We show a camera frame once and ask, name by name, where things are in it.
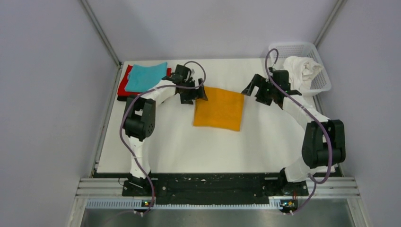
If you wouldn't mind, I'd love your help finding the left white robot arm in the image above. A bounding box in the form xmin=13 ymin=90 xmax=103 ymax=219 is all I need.
xmin=119 ymin=63 xmax=208 ymax=195

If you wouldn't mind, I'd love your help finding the aluminium frame rail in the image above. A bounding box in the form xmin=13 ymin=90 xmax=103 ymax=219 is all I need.
xmin=76 ymin=177 xmax=360 ymax=211

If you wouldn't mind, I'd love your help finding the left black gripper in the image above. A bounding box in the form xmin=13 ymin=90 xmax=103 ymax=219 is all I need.
xmin=179 ymin=78 xmax=208 ymax=105

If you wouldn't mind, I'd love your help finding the folded black t shirt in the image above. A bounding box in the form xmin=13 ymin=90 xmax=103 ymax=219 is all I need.
xmin=117 ymin=96 xmax=131 ymax=102

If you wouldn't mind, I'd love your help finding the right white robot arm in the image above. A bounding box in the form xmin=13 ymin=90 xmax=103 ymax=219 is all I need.
xmin=242 ymin=67 xmax=346 ymax=195

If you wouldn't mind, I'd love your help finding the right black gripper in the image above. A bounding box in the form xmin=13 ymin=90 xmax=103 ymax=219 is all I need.
xmin=242 ymin=74 xmax=278 ymax=106

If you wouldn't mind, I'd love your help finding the white plastic basket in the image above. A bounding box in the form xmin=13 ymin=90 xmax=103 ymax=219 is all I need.
xmin=269 ymin=42 xmax=331 ymax=96

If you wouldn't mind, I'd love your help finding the yellow t shirt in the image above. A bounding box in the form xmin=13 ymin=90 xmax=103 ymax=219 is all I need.
xmin=193 ymin=87 xmax=244 ymax=131

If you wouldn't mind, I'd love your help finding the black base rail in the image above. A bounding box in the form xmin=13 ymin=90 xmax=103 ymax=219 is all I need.
xmin=122 ymin=173 xmax=309 ymax=205

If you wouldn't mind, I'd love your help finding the folded teal t shirt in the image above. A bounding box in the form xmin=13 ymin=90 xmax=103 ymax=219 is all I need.
xmin=124 ymin=62 xmax=167 ymax=93

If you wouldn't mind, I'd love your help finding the white t shirt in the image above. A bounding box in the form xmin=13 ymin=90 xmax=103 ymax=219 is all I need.
xmin=282 ymin=56 xmax=324 ymax=91

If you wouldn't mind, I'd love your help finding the folded red t shirt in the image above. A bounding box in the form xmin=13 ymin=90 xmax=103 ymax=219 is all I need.
xmin=117 ymin=62 xmax=172 ymax=100

